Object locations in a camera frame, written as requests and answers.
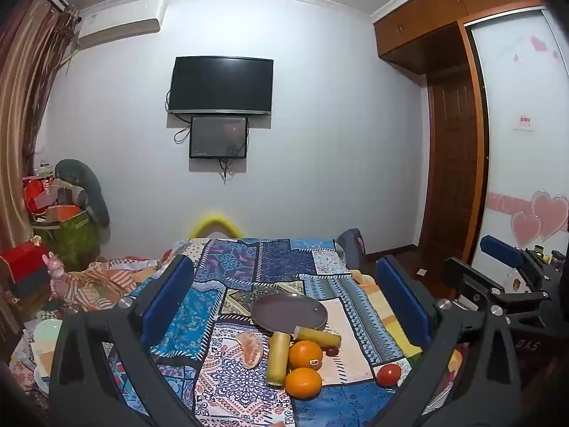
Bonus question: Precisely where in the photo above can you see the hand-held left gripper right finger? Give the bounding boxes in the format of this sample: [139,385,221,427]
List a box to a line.
[376,254,523,427]

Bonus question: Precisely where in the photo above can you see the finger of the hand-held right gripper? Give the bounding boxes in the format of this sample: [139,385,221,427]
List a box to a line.
[443,255,552,318]
[479,234,552,279]

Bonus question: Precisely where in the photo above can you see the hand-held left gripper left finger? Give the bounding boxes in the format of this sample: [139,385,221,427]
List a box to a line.
[48,253,209,427]

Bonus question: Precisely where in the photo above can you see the peeled pomelo segment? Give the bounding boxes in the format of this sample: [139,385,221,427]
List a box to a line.
[236,330,270,370]

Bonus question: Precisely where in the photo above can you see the large orange with sticker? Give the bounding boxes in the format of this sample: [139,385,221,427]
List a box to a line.
[288,340,324,371]

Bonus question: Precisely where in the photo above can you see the dark purple round plate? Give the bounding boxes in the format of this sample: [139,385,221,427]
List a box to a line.
[251,294,329,335]

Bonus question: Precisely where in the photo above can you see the large plain orange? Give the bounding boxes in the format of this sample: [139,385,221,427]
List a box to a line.
[284,367,323,399]

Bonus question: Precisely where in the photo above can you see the pink heart stickers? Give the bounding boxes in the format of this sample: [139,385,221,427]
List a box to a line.
[510,190,569,250]

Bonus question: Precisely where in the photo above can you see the orange striped cloth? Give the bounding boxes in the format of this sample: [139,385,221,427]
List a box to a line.
[67,255,161,312]

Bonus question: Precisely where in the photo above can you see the grey backpack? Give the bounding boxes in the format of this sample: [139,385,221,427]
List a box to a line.
[335,228,367,272]

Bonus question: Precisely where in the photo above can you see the yellow curved plush item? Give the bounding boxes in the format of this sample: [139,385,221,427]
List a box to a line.
[189,213,241,238]

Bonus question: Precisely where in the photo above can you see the white sliding wardrobe door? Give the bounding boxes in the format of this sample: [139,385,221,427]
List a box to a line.
[464,6,569,294]

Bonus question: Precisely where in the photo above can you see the brown wooden door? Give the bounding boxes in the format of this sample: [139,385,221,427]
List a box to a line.
[420,71,482,250]

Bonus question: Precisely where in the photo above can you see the blue patchwork printed blanket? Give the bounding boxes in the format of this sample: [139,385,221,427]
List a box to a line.
[102,236,427,427]

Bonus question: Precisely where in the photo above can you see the green cardboard box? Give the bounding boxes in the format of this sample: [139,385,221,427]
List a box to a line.
[33,213,105,272]

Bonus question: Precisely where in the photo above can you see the pink toy figure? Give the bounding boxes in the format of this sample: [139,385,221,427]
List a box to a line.
[42,251,67,307]

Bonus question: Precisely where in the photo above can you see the orange box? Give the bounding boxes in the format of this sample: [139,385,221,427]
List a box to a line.
[47,205,81,223]

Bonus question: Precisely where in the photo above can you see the pale green plastic item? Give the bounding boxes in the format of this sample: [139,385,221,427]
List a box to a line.
[33,319,63,394]

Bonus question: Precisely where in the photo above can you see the red box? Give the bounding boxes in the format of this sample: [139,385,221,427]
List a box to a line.
[0,244,52,283]

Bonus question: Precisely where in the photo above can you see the red bag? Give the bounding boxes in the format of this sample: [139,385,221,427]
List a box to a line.
[23,177,58,214]

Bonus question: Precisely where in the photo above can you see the brown striped curtain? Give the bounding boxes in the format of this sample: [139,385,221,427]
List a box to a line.
[0,0,81,250]

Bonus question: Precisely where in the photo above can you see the wooden overhead cabinet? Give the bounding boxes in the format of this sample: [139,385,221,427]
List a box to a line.
[372,0,545,76]

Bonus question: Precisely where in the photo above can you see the white air conditioner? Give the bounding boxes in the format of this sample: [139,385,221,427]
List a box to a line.
[73,0,167,49]

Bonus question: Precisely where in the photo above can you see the black television cable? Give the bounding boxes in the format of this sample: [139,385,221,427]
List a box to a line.
[174,115,192,145]

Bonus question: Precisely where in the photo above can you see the small black wall monitor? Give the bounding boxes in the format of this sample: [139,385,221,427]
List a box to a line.
[189,116,249,159]

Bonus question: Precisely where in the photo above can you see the black wall television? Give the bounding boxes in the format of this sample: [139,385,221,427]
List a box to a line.
[168,56,274,115]

